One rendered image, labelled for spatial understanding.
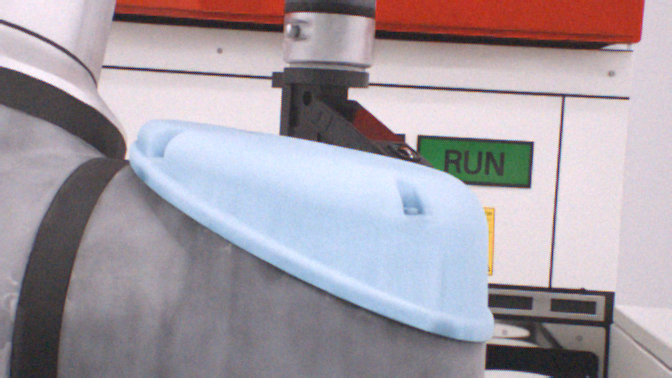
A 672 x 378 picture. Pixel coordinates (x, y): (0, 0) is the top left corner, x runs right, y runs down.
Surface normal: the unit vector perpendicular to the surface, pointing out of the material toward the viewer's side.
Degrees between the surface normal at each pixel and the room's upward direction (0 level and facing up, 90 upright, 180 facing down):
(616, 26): 90
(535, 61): 90
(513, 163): 90
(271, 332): 90
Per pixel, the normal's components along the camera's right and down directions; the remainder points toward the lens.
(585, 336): -0.02, 0.05
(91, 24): 0.95, 0.02
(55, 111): 0.74, -0.14
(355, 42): 0.58, 0.07
